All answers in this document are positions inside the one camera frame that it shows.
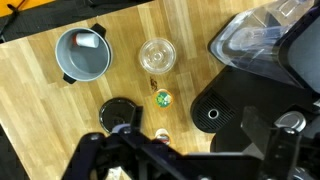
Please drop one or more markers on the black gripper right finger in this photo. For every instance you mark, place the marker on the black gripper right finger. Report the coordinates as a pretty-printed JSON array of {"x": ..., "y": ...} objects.
[{"x": 253, "y": 126}]

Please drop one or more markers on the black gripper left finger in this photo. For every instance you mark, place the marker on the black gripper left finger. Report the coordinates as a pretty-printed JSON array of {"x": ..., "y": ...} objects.
[{"x": 136, "y": 116}]

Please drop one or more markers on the black Keurig coffee maker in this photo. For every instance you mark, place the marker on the black Keurig coffee maker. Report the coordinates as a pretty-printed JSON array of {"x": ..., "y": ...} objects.
[{"x": 253, "y": 93}]

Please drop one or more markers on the black round pot lid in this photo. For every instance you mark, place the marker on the black round pot lid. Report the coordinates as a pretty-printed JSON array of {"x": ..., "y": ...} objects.
[{"x": 115, "y": 113}]

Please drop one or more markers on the coffee pod green label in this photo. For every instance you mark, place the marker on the coffee pod green label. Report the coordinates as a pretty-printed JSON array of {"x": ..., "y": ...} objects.
[{"x": 163, "y": 99}]

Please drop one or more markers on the white coffee pod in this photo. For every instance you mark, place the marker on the white coffee pod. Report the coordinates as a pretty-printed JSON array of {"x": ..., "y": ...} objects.
[{"x": 162, "y": 135}]

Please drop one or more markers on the clear water tank black lid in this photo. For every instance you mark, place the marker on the clear water tank black lid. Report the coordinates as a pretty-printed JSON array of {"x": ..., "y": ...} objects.
[{"x": 253, "y": 36}]

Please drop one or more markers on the small white cup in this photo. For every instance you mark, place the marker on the small white cup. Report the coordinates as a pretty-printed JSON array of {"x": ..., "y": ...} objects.
[{"x": 86, "y": 40}]

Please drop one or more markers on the orange floor mat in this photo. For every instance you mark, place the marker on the orange floor mat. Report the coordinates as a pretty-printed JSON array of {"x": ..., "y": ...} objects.
[{"x": 36, "y": 4}]

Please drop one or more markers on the black tripod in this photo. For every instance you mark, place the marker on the black tripod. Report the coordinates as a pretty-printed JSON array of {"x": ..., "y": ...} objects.
[{"x": 14, "y": 9}]

